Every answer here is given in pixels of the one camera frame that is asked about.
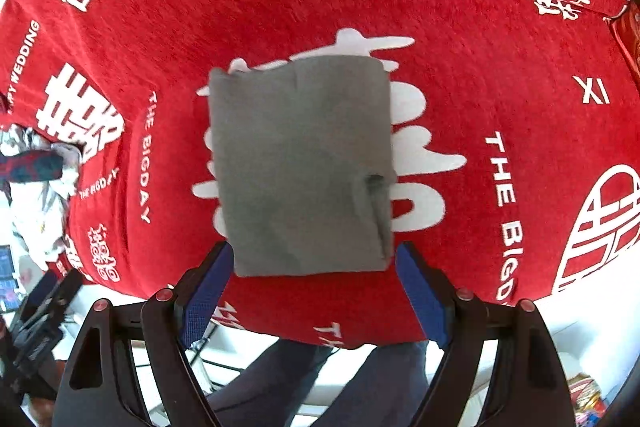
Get small dark screen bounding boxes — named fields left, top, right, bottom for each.
left=0, top=244, right=23, bottom=313

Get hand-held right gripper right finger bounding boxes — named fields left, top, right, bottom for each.
left=395, top=241, right=576, bottom=427

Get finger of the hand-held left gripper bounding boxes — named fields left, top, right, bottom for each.
left=22, top=268, right=84, bottom=325

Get grey small garment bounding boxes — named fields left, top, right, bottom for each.
left=207, top=54, right=398, bottom=279

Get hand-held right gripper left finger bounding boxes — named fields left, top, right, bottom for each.
left=52, top=242, right=236, bottom=427

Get colourful snack packet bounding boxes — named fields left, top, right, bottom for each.
left=570, top=372, right=608, bottom=427

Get person's dark trousers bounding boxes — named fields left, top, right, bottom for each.
left=205, top=339, right=431, bottom=427

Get white patterned cloth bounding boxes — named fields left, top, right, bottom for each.
left=0, top=124, right=83, bottom=273

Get red printed blanket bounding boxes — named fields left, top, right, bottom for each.
left=0, top=0, right=640, bottom=350

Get dark red navy cloth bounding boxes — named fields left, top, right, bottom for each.
left=0, top=149, right=66, bottom=185

